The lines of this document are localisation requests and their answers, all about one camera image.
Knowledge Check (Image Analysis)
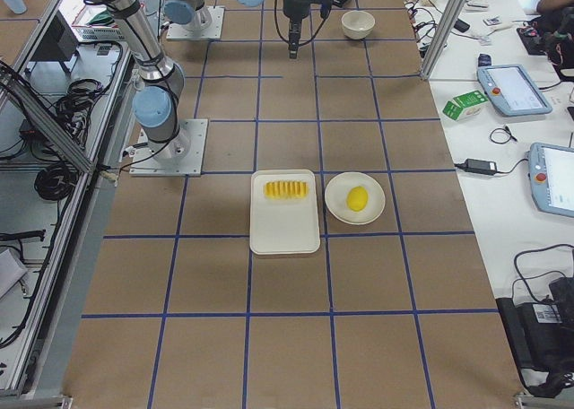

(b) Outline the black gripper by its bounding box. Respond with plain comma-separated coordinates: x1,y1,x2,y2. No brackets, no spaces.
283,0,332,59

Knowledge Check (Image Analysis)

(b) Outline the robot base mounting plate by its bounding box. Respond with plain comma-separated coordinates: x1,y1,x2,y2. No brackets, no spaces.
129,118,208,177

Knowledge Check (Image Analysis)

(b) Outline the cream round plate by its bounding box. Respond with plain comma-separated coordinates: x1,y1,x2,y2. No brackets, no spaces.
325,172,386,225

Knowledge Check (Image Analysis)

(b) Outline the cream ceramic bowl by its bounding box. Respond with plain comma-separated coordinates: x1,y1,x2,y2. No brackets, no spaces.
341,11,376,40

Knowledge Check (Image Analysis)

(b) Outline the yellow lemon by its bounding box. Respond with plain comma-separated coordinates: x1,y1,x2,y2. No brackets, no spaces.
346,186,369,212

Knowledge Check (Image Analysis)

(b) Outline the green white carton box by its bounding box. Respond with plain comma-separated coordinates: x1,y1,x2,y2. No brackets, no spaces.
442,90,488,121

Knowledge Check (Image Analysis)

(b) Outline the white rectangular tray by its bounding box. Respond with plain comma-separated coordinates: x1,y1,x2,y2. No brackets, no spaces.
249,170,320,255

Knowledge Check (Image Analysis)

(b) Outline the teach pendant upper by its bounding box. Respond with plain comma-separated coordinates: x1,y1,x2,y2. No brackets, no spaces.
476,65,552,117

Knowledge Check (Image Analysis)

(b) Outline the teach pendant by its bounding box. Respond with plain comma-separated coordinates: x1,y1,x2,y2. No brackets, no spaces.
528,143,573,217
476,65,552,117

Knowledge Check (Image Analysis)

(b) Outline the black power adapter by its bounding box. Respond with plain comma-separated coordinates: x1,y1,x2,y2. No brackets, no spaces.
465,158,498,176

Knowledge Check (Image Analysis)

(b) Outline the light blue plastic cup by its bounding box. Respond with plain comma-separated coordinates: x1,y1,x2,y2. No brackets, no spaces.
2,0,27,14

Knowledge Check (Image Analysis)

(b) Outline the teach pendant lower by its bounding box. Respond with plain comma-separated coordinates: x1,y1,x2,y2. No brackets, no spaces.
528,143,573,217

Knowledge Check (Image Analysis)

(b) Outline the aluminium frame post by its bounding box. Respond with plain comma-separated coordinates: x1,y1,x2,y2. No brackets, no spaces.
420,0,465,80

